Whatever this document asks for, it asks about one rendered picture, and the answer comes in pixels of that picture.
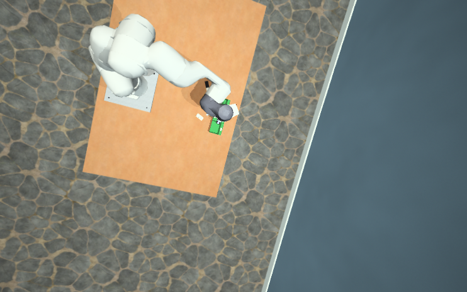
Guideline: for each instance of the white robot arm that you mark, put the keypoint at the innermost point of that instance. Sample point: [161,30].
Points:
[132,51]

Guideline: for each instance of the green three-compartment bin rack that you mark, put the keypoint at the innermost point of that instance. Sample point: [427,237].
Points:
[216,128]

